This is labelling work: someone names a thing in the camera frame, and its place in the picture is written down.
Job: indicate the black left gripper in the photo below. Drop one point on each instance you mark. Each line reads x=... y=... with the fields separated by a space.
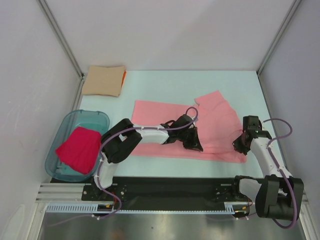
x=194 y=143

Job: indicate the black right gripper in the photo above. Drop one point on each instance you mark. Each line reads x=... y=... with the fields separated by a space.
x=238 y=147

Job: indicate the pink t shirt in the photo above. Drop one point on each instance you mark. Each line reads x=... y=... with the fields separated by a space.
x=217 y=125

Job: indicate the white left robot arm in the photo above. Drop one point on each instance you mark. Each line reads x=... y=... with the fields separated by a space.
x=120 y=141

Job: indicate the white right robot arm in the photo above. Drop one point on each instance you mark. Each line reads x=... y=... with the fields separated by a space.
x=278 y=195

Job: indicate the teal plastic bin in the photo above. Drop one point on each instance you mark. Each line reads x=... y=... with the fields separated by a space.
x=93 y=120

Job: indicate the beige folded t shirt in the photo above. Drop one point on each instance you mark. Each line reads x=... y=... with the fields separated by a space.
x=105 y=81

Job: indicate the red t shirt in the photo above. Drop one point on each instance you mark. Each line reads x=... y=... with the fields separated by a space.
x=80 y=150

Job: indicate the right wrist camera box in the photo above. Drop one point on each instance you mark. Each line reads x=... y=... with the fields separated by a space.
x=251 y=123

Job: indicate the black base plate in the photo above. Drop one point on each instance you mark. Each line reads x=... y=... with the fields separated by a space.
x=129 y=181

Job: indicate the white cable duct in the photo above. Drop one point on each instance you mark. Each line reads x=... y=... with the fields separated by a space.
x=225 y=208

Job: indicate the aluminium frame rail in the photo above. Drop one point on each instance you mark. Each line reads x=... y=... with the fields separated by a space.
x=87 y=192

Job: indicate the right aluminium corner post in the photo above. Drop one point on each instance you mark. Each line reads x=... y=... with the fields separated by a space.
x=279 y=35

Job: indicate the aluminium corner post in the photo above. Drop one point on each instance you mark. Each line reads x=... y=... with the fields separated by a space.
x=279 y=35
x=54 y=25

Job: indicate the left aluminium corner post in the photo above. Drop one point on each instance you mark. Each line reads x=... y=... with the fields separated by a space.
x=54 y=25

